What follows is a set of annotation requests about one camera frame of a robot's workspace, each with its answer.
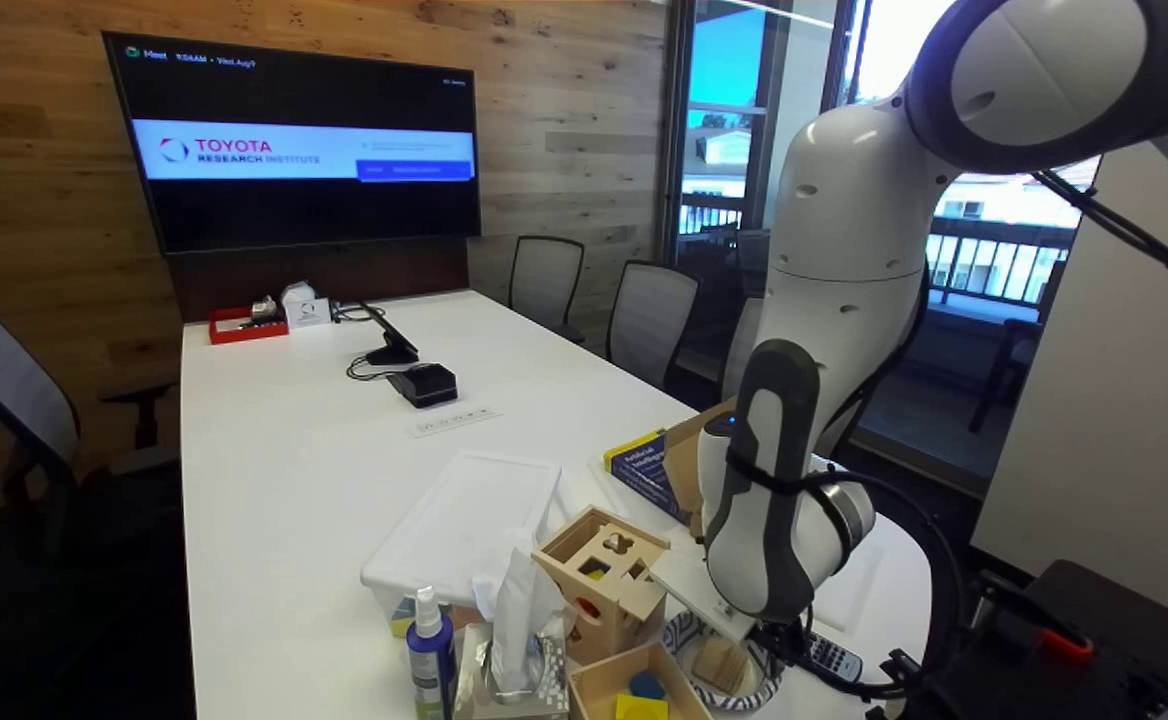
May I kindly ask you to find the black remote control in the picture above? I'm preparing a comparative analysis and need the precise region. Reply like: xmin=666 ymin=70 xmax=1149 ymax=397
xmin=794 ymin=628 xmax=870 ymax=694

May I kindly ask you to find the blue spray bottle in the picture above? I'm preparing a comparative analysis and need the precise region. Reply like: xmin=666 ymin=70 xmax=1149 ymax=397
xmin=402 ymin=581 xmax=459 ymax=720

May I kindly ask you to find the open cardboard box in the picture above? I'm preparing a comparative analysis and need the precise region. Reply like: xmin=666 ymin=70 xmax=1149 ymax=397
xmin=661 ymin=397 xmax=749 ymax=543

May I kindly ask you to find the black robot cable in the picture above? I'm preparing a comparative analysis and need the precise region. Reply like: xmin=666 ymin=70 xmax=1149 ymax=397
xmin=860 ymin=164 xmax=1168 ymax=704

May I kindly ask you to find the small black box device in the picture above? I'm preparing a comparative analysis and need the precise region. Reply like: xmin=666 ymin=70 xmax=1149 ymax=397
xmin=382 ymin=362 xmax=459 ymax=412

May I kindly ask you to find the grey mesh office chair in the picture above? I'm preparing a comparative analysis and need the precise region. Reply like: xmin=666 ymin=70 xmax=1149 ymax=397
xmin=604 ymin=256 xmax=704 ymax=394
xmin=504 ymin=233 xmax=589 ymax=342
xmin=0 ymin=299 xmax=185 ymax=539
xmin=717 ymin=294 xmax=768 ymax=408

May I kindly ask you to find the red tray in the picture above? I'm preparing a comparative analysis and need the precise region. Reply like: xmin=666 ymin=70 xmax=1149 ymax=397
xmin=203 ymin=299 xmax=293 ymax=348

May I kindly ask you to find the balcony railing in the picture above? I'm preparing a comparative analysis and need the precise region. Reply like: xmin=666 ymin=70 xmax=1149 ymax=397
xmin=918 ymin=216 xmax=1085 ymax=314

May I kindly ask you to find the blue patterned flat packet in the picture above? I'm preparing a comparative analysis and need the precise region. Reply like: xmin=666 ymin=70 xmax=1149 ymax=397
xmin=604 ymin=426 xmax=696 ymax=527

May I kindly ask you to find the light yellow wooden block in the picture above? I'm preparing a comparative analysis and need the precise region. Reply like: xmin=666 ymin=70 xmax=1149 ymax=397
xmin=687 ymin=638 xmax=757 ymax=699

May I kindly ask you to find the blue white paper bowl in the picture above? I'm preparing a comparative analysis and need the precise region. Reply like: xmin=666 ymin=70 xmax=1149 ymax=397
xmin=661 ymin=609 xmax=790 ymax=717

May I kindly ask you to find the wooden shape sorter cube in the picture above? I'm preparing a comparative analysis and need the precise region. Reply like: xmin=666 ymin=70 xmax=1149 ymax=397
xmin=529 ymin=503 xmax=674 ymax=668

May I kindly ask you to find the small open wooden box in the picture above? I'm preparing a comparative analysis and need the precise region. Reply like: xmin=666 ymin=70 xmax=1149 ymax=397
xmin=565 ymin=642 xmax=717 ymax=720

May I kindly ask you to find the black clamp orange handle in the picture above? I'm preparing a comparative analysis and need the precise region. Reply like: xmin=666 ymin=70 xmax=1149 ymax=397
xmin=1022 ymin=620 xmax=1100 ymax=672

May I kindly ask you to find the yellow toy block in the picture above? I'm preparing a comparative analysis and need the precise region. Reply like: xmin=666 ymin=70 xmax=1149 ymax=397
xmin=613 ymin=690 xmax=674 ymax=720

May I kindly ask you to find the wall mounted tv screen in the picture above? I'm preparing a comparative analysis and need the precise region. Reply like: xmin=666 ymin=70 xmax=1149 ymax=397
xmin=98 ymin=33 xmax=487 ymax=260

